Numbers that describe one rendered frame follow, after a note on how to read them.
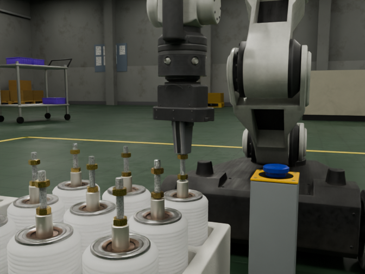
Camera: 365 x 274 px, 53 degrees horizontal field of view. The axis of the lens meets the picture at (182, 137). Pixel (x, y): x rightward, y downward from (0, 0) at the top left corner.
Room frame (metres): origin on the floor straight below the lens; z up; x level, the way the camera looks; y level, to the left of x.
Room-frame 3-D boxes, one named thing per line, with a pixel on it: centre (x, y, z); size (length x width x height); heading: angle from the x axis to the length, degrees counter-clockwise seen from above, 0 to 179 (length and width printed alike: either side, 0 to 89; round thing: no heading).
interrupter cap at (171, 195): (0.66, 0.00, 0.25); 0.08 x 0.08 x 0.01
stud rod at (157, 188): (0.55, 0.04, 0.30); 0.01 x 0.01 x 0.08
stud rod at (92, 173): (0.59, 0.15, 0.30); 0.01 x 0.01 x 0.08
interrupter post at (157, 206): (0.55, 0.04, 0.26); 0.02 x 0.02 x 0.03
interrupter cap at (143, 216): (0.55, 0.04, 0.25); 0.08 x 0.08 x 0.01
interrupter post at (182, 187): (0.66, 0.00, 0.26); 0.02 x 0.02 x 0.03
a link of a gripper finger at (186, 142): (0.66, -0.01, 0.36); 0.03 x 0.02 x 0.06; 145
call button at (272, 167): (0.56, -0.15, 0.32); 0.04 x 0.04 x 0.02
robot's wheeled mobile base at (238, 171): (1.20, -0.31, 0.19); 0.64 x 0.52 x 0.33; 161
